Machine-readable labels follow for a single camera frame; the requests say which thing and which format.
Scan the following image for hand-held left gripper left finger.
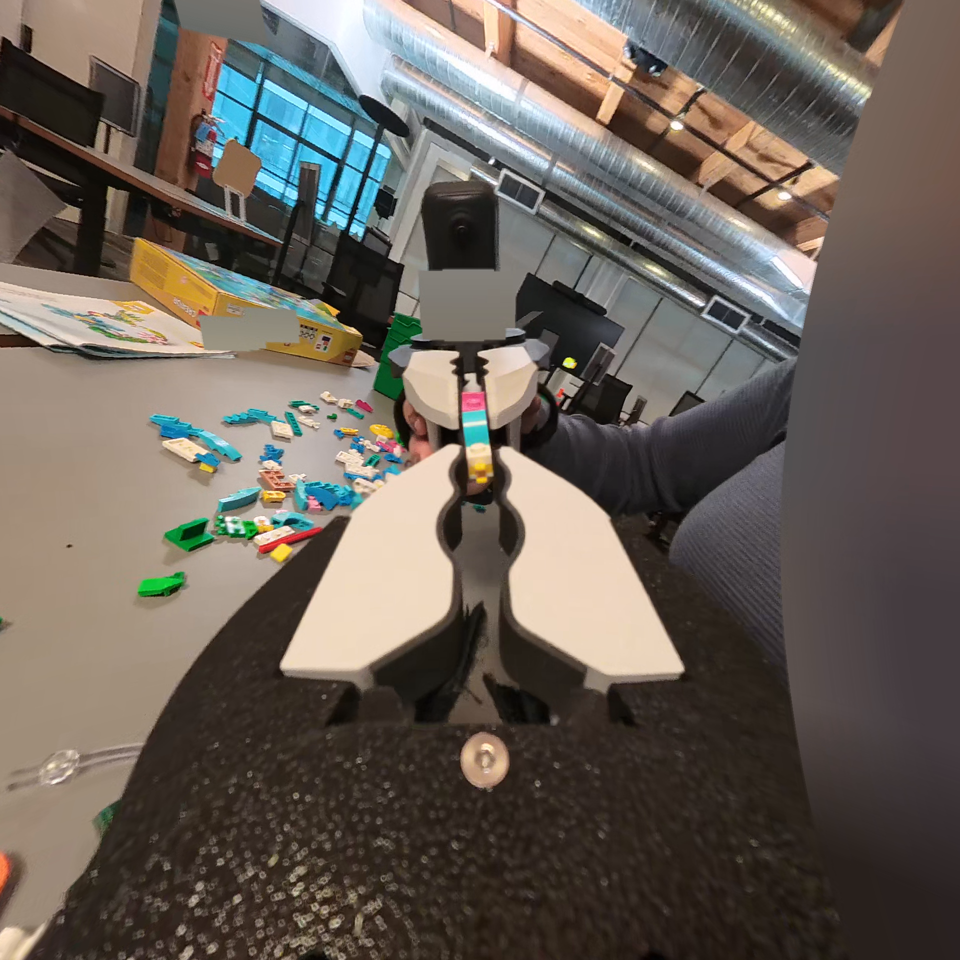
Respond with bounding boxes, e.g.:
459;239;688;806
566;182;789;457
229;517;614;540
279;444;468;686

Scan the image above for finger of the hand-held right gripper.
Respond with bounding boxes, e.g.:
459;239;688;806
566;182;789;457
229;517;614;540
478;348;540;451
401;349;470;451

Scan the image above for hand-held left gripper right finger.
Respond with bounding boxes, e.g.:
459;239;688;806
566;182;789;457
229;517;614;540
495;446;687;690

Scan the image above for turquoise lego brick column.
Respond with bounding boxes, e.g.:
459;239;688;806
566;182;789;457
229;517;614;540
459;390;496;485

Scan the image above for person's right forearm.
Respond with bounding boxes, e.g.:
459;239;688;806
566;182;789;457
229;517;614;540
540;358;798;519

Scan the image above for pile of colourful lego pieces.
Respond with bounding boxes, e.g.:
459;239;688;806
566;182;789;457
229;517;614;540
150;390;410;562

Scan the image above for yellow lego box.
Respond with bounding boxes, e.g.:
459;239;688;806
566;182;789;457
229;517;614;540
129;238;365;369

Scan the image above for flat lego instruction booklets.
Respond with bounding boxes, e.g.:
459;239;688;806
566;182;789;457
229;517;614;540
0;281;237;360

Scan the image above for person's right hand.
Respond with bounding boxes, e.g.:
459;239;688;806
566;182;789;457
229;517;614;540
403;397;549;513

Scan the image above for stack of green bins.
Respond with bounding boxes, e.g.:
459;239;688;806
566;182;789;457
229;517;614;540
372;313;425;399

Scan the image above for black computer monitor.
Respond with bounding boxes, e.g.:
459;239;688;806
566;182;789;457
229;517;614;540
322;232;406;325
517;273;625;370
0;37;105;147

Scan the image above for black floor lamp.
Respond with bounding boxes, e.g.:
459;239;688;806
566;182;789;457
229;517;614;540
345;93;411;234

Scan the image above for person's grey knit sweater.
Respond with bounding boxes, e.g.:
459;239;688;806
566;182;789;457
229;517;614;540
667;442;789;676

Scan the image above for cardboard sign on white stand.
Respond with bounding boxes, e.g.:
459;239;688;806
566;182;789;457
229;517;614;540
212;138;262;222

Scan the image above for red fire extinguisher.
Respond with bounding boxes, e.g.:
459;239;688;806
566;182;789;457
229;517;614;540
191;111;220;179

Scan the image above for clear plastic tubing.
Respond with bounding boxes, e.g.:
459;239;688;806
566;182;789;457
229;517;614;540
7;742;144;790

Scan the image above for white paper sheet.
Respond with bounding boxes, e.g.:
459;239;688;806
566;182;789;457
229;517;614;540
0;152;66;260

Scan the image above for silver ventilation duct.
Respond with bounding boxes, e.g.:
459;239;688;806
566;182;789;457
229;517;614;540
382;56;819;301
577;0;901;174

